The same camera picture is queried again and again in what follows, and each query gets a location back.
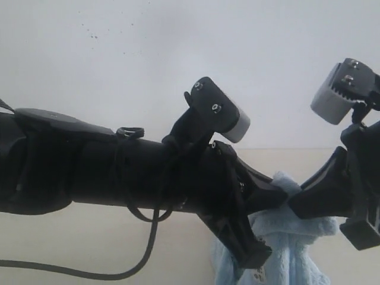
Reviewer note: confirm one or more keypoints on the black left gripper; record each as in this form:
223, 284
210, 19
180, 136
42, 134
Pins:
218, 186

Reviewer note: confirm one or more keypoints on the light blue terry towel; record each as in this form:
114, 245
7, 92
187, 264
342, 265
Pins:
290, 238

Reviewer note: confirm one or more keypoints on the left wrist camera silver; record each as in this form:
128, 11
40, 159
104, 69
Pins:
210, 111

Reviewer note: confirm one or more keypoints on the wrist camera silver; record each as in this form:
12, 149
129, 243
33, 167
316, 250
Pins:
351, 84
210, 111

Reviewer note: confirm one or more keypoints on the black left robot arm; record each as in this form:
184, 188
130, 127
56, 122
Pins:
49, 160

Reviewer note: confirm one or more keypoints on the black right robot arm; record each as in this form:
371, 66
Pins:
347, 185

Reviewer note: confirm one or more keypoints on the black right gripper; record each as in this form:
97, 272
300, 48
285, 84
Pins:
347, 184

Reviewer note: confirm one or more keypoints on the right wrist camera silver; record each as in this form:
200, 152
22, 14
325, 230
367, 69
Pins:
351, 84

